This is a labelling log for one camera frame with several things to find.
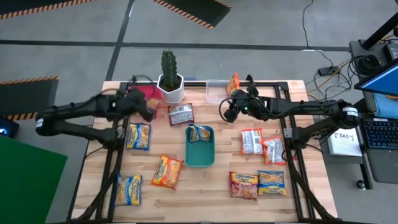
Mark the orange Maruchan noodle packet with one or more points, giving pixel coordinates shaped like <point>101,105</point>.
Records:
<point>273,151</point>
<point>251,141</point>
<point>167,172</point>
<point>233,83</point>

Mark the silver snack packet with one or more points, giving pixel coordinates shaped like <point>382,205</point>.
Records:
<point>181,114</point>

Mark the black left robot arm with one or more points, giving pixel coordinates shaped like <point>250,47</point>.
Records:
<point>71,109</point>

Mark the black backlit keyboard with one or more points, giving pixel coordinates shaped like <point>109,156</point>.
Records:
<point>384,133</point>

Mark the grey equipment cart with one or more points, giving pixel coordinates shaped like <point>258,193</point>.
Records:
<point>357,51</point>

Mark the green cactus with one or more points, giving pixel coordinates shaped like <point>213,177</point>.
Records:
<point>169,70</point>

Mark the white paper box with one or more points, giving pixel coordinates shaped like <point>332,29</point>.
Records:
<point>343,141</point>

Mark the black pole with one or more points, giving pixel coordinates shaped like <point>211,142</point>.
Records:
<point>381,31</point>

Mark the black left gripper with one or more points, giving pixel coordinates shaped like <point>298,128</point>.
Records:
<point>127,104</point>

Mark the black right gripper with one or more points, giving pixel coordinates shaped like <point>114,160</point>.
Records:
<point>252,107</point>

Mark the clear plastic bin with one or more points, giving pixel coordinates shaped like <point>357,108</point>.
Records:
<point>216,91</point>

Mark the black hazard-striped floor mat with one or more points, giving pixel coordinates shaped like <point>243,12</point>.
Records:
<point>202,9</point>
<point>25,96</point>
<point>31,4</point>

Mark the pink plastic bin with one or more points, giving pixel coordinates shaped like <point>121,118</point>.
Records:
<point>150,91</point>

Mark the blue Maruchan noodle packet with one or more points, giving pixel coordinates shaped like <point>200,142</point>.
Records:
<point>199,133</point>
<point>138,137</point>
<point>128,189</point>
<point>271,183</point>

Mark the black device with blue light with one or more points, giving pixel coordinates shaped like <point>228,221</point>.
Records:
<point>6,127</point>

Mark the black caster wheel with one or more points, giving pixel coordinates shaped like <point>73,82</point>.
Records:
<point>360,184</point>

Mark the green board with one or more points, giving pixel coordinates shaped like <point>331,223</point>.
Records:
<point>28,183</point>

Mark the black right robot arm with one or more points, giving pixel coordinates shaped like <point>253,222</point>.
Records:
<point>311,109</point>

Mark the grey desk top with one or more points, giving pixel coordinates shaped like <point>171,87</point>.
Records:
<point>384,165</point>

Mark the black power adapter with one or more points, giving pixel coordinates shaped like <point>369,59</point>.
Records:
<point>328,71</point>

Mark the black metal table frame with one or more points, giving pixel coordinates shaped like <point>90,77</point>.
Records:
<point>196,83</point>

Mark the green plastic bin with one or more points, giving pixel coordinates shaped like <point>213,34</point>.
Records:
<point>199,154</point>

